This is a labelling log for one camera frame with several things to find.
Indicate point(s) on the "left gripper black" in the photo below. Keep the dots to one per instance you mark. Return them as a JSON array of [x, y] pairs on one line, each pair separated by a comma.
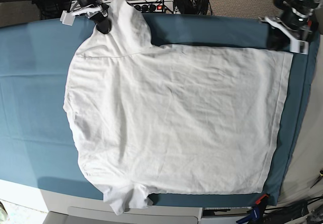
[[297, 21]]

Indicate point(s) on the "teal table cloth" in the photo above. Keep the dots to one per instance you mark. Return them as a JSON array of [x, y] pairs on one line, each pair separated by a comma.
[[37, 148]]

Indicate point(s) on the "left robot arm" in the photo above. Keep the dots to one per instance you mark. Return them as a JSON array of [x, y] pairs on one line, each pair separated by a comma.
[[275, 21]]

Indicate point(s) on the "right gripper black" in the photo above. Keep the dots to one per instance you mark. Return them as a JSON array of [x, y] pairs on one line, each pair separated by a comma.
[[103, 24]]

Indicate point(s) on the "white T-shirt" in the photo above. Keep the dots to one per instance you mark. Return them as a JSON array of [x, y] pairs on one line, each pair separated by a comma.
[[173, 118]]

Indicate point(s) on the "orange blue clamp bottom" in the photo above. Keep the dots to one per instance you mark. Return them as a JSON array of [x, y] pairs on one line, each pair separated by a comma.
[[257, 211]]

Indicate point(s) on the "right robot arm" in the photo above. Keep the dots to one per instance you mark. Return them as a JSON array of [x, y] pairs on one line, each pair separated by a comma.
[[89, 6]]

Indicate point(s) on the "black power strip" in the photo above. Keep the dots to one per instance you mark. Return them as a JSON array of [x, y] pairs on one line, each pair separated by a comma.
[[159, 8]]

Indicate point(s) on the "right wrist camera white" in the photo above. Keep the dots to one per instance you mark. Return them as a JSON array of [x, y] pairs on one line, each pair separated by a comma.
[[67, 18]]

